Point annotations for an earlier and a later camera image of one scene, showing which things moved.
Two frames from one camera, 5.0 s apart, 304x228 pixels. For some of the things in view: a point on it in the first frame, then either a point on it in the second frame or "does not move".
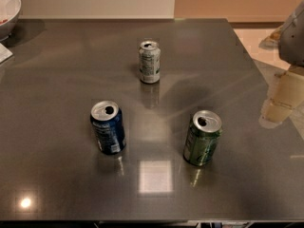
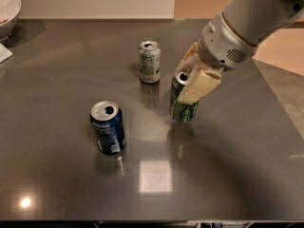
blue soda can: [107, 120] does not move
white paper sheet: [5, 53] does not move
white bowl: [9, 7] does not move
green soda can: [203, 134] to [181, 111]
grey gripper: [293, 43] to [223, 46]
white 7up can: [149, 62] does not move
